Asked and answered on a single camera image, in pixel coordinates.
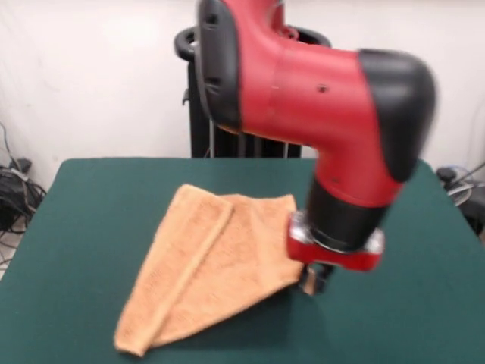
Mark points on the dark green table cloth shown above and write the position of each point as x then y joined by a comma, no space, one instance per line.
379,322

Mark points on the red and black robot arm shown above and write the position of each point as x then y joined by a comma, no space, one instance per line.
322,106

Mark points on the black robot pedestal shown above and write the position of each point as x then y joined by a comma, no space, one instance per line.
197,113

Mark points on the tan terry towel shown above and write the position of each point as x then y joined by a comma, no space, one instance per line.
212,273

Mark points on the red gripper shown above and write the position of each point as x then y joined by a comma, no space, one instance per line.
329,258

